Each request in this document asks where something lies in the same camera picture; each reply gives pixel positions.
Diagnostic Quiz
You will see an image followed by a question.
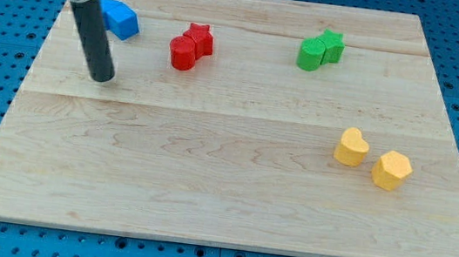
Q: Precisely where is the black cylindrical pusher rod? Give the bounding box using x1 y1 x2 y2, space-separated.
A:
71 0 115 82

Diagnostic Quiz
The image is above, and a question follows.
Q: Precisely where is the red star block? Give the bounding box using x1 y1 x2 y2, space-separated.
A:
183 23 214 59

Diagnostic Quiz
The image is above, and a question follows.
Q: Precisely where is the green star block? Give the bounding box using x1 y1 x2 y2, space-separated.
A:
317 29 345 64

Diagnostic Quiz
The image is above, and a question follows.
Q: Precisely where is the blue cube block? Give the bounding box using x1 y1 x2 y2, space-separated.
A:
105 4 139 41

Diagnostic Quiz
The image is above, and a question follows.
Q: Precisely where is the red cylinder block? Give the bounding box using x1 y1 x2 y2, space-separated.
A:
169 36 196 71

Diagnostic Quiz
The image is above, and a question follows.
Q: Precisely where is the light wooden board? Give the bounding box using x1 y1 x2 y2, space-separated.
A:
0 0 459 257

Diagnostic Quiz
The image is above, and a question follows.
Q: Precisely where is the green cylinder block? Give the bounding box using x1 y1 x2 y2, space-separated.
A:
296 37 326 71

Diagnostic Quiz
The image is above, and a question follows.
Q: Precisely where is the yellow heart block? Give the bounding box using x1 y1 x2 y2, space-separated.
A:
333 127 370 167

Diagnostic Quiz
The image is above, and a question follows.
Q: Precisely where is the yellow hexagon block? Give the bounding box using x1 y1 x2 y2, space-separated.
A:
371 150 413 192

